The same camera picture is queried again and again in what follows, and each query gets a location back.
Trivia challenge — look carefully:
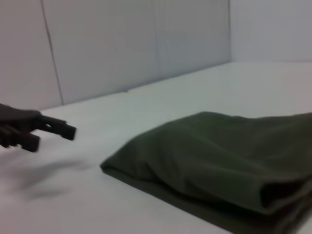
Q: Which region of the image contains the dark green shirt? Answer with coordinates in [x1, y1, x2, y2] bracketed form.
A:
[99, 111, 312, 234]

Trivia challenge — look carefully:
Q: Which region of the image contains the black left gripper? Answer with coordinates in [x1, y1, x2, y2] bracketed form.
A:
[0, 103, 77, 153]

